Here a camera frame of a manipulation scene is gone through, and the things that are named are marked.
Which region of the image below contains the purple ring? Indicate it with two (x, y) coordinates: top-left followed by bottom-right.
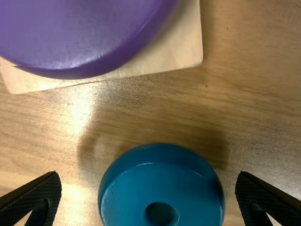
(0, 0), (179, 80)

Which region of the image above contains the dark blue ring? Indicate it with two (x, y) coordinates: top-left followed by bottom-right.
(98, 143), (226, 226)

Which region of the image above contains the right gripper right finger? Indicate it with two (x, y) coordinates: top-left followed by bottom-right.
(235, 171), (301, 226)

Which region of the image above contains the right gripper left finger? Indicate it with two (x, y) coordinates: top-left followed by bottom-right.
(0, 171), (63, 226)

